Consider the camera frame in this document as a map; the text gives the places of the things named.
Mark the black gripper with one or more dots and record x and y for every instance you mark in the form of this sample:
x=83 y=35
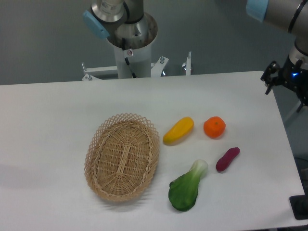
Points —
x=293 y=75

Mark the purple sweet potato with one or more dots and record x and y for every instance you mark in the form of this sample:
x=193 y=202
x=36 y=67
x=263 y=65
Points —
x=224 y=162

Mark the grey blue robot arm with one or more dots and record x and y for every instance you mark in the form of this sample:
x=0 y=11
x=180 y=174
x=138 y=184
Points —
x=104 y=17

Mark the orange tangerine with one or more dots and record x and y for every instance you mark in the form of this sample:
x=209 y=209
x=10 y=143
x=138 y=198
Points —
x=214 y=127

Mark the yellow mango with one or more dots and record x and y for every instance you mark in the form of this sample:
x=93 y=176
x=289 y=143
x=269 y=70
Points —
x=179 y=131

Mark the black device at table edge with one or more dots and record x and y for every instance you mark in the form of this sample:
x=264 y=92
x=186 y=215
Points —
x=299 y=204

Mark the green bok choy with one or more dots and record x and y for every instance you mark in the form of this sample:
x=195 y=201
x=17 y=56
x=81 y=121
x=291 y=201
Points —
x=183 y=191

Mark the woven wicker basket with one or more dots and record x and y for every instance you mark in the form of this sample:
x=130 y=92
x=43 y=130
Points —
x=122 y=157

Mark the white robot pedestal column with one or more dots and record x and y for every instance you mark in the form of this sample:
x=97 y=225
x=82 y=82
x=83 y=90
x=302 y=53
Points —
x=133 y=43

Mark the white metal base frame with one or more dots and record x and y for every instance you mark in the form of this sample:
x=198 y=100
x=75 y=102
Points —
x=124 y=71

